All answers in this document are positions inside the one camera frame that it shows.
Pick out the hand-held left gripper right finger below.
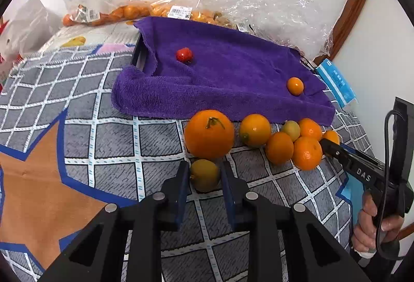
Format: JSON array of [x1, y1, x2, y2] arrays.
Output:
[[220, 161, 372, 282]]

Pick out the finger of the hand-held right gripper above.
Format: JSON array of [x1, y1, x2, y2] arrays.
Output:
[[320, 138, 354, 169]]

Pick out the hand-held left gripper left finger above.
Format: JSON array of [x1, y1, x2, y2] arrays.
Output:
[[39, 160, 192, 282]]

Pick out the medium orange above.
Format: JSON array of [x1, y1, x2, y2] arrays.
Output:
[[292, 136, 323, 171], [239, 114, 272, 148], [265, 132, 294, 165], [298, 118, 323, 142], [322, 130, 340, 146]]

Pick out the yellow-green citrus fruit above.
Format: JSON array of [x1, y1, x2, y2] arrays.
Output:
[[189, 159, 221, 192], [280, 120, 301, 142]]

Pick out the large round orange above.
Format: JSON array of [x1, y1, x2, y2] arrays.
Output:
[[184, 109, 235, 160]]

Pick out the small orange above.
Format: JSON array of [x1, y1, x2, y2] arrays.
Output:
[[286, 77, 305, 95]]

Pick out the purple towel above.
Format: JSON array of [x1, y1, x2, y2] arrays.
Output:
[[112, 16, 336, 127]]

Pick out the small red fruit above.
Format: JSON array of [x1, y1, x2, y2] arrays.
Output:
[[176, 47, 194, 64]]

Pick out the person's right hand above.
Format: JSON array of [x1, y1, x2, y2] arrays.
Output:
[[351, 194, 405, 257]]

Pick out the blue tissue pack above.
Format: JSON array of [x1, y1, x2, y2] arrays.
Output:
[[315, 59, 358, 107]]

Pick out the grey checked printed blanket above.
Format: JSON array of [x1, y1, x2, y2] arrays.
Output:
[[0, 43, 372, 282]]

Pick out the large clear plastic bag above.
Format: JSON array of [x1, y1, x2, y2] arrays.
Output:
[[147, 0, 334, 60]]

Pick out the white printed sheet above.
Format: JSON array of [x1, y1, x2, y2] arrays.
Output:
[[40, 23, 143, 54]]

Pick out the bagged small kumquats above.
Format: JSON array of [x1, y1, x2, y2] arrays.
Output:
[[150, 4, 234, 27]]

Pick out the bagged oranges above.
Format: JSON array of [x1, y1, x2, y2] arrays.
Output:
[[62, 4, 152, 27]]

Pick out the white plastic bag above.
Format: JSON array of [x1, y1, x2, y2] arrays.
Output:
[[0, 0, 63, 61]]

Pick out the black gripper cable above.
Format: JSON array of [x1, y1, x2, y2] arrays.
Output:
[[374, 110, 403, 261]]

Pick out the wooden door frame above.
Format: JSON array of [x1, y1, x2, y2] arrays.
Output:
[[329, 0, 376, 66]]

